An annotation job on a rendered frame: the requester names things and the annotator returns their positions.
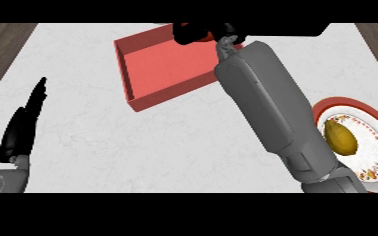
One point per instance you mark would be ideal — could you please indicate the red open box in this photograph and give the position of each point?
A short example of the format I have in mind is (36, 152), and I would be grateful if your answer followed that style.
(168, 70)

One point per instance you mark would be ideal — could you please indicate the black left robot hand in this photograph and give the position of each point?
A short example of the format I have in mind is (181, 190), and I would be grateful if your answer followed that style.
(27, 120)

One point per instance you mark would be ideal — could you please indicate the yellow lemon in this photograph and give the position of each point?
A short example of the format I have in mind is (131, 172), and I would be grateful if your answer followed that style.
(340, 138)

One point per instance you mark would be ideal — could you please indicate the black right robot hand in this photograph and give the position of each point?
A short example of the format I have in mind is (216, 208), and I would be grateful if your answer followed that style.
(188, 34)

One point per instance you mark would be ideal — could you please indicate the red-rimmed patterned white plate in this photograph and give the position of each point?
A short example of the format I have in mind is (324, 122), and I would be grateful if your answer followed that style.
(367, 140)

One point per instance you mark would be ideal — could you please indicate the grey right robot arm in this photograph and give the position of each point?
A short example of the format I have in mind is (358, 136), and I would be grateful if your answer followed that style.
(268, 103)

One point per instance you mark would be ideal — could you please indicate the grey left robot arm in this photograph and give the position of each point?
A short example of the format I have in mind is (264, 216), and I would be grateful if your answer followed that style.
(14, 176)

